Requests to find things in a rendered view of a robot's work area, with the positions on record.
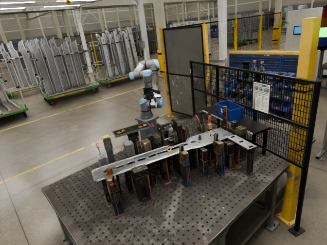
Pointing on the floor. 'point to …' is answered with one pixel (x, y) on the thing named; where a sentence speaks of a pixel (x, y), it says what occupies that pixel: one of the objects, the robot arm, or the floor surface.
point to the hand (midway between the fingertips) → (153, 106)
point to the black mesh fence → (296, 230)
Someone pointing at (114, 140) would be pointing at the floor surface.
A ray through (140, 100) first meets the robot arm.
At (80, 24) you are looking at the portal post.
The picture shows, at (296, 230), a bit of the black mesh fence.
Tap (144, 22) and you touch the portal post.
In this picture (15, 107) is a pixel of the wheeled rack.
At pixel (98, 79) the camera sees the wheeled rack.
